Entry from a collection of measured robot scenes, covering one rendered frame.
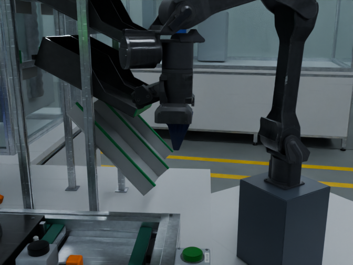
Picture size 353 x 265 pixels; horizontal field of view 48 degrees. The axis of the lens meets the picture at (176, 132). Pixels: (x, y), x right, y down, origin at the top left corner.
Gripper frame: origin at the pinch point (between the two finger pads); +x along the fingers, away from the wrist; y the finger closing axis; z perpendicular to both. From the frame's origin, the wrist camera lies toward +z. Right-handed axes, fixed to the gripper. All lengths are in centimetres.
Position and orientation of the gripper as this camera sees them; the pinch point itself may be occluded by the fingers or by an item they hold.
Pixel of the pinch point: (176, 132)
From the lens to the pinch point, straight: 75.5
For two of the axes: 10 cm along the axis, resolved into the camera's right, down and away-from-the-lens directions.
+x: -0.1, 9.7, 2.5
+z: -10.0, -0.3, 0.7
